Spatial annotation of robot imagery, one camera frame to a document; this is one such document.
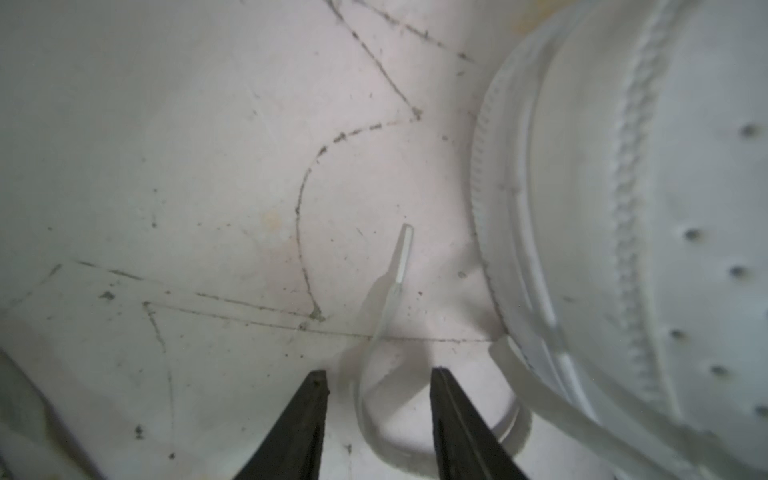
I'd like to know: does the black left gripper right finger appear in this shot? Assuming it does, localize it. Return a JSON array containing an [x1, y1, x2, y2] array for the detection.
[[430, 367, 527, 480]]

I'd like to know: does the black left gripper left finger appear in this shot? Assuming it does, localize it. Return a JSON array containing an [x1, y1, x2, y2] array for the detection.
[[235, 370, 329, 480]]

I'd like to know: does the white sneaker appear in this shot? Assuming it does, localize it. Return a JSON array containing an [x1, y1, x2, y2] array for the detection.
[[470, 1, 767, 479]]

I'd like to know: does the pink floral table mat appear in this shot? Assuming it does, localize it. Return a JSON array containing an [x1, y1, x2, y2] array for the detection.
[[0, 0, 601, 480]]

